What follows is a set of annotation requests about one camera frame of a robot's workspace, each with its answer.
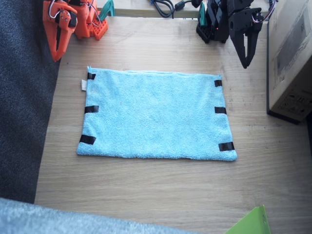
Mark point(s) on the light blue towel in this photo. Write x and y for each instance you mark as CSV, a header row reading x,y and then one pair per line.
x,y
156,114

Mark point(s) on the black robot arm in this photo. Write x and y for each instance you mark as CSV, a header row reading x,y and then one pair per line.
x,y
214,19

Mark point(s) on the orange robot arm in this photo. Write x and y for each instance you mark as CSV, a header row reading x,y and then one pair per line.
x,y
85,19

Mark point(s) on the teal table clamp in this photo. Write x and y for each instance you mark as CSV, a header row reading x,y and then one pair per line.
x,y
107,9
202,14

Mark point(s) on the brown cardboard box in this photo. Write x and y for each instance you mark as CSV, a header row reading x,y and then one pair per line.
x,y
292,61

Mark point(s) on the dark grey foam panel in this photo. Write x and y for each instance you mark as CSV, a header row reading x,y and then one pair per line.
x,y
22,97

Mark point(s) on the lime green plastic sheet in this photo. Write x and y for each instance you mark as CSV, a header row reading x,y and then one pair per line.
x,y
253,221

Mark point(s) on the light grey foam panel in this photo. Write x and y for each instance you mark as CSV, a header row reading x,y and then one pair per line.
x,y
48,219

